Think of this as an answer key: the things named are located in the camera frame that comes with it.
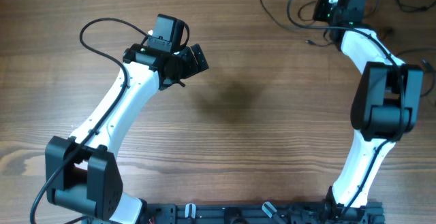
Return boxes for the thin black USB cable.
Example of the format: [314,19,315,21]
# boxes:
[259,0,337,48]

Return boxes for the thick black USB cable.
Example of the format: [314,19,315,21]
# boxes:
[364,0,436,99]

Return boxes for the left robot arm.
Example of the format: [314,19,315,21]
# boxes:
[29,14,208,223]

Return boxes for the right camera cable black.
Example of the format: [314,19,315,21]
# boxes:
[286,0,408,218]

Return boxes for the camera cable black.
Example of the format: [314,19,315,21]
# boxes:
[286,0,408,218]
[29,18,148,223]

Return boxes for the left camera cable black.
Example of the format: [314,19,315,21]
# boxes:
[29,18,148,223]

